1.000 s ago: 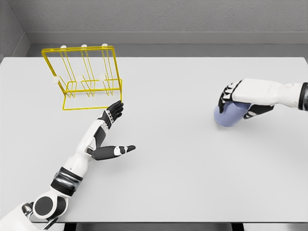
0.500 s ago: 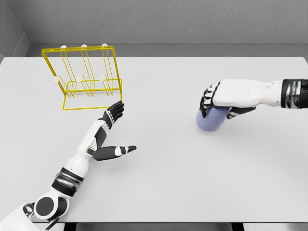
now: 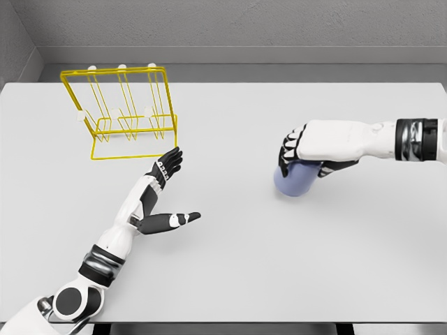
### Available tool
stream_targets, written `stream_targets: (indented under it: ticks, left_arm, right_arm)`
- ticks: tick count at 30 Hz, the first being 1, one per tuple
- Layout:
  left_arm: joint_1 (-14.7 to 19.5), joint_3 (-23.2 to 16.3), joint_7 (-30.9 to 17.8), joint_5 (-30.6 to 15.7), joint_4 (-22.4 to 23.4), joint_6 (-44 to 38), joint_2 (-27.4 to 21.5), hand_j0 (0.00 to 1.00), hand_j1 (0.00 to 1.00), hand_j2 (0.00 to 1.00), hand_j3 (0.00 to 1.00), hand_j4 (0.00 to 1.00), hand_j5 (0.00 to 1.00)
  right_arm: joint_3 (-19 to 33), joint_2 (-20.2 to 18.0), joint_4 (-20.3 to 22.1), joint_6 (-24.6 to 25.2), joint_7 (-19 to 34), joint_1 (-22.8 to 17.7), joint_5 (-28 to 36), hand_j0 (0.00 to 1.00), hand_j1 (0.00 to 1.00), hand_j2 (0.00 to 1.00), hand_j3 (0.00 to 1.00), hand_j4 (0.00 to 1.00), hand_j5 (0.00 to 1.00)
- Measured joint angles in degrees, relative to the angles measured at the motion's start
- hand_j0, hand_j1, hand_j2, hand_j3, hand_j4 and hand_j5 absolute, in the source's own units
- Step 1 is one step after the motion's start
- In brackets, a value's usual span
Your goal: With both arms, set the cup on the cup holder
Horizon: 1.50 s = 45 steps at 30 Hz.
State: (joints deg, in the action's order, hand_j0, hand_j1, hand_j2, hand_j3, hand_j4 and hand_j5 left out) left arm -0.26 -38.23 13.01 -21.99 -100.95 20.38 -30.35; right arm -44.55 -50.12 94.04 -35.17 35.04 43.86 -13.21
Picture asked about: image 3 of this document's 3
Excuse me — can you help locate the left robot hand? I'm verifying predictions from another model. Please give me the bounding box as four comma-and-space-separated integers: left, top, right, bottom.
114, 146, 202, 235

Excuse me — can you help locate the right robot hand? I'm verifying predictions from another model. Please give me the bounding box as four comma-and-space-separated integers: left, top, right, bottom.
277, 119, 372, 179

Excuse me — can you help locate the blue-purple cup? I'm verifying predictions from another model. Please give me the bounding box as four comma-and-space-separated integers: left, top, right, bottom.
272, 161, 322, 198

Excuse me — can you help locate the yellow wire cup holder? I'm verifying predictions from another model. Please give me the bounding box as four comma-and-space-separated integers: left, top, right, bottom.
59, 63, 179, 161

